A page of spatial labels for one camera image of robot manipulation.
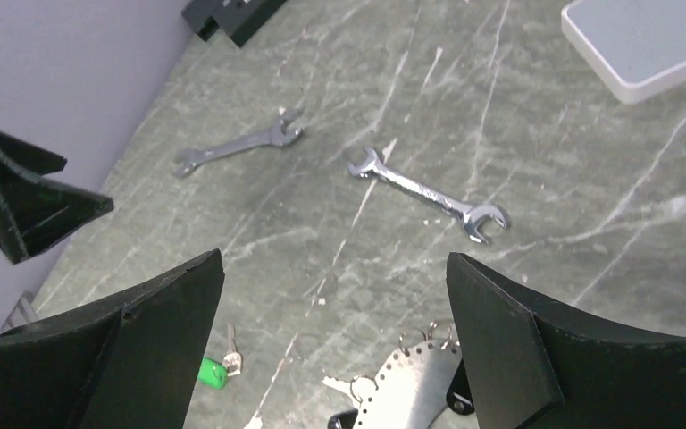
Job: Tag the small chrome open-end wrench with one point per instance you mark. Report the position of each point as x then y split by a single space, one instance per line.
279 134

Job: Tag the key with green tag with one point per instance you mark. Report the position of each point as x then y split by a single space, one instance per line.
215 373

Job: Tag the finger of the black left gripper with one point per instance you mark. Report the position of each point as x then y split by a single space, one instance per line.
35 217
32 157

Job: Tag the black flat case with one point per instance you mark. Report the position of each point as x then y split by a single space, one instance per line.
239 20

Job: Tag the white plastic box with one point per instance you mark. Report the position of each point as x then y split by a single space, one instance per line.
637 48

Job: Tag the large chrome open-end wrench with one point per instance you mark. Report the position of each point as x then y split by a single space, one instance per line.
471 217

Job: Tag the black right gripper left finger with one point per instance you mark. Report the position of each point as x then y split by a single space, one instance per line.
128 360

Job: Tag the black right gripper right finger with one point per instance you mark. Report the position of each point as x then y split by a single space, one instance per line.
531 361

